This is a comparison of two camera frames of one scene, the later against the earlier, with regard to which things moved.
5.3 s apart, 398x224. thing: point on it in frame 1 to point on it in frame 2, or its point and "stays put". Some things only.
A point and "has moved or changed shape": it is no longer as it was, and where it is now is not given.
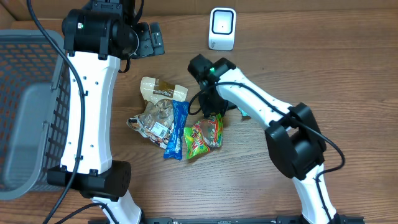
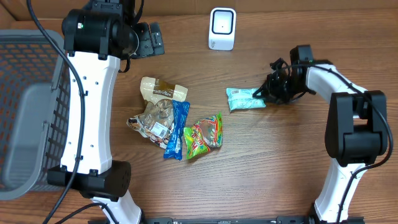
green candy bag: [203, 135] stays put
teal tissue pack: [244, 114] has moved or changed shape
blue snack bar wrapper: [174, 147] stays put
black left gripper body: [149, 43] stays put
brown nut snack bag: [155, 121] stays put
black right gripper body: [209, 101] to [280, 87]
